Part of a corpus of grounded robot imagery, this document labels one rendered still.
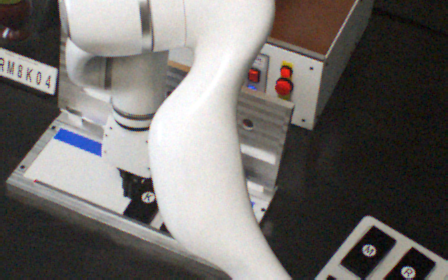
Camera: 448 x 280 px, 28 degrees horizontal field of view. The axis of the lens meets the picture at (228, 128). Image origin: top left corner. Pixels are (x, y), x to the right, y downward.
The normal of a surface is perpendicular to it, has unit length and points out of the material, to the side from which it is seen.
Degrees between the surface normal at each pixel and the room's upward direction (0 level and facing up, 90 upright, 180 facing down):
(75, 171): 0
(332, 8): 0
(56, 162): 0
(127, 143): 78
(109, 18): 61
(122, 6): 45
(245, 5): 41
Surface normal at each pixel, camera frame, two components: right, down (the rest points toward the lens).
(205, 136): 0.25, -0.01
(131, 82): -0.16, 0.60
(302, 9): 0.04, -0.65
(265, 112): -0.39, 0.49
